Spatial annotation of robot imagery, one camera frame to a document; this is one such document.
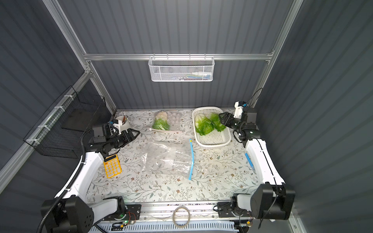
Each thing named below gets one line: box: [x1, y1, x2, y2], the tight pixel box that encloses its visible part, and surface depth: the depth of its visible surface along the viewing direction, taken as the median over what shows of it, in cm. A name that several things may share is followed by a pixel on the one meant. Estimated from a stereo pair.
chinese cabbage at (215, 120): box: [208, 112, 227, 133], surface depth 101 cm
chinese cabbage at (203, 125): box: [195, 113, 214, 136], surface depth 104 cm
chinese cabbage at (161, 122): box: [152, 111, 170, 131], surface depth 104 cm
